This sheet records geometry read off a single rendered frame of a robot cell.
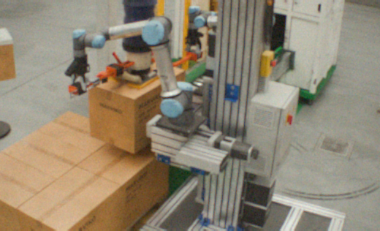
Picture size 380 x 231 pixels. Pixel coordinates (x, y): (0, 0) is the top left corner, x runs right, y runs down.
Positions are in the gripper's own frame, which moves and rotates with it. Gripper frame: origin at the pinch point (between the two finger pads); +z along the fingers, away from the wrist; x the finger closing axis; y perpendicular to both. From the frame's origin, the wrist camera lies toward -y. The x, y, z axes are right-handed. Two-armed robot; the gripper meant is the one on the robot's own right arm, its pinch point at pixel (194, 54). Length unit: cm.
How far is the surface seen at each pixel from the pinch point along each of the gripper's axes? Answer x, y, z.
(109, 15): -123, -52, 4
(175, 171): -27, -22, 120
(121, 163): -19, 59, 65
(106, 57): -126, -51, 46
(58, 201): -23, 119, 65
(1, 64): -192, 29, 41
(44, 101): -223, -48, 120
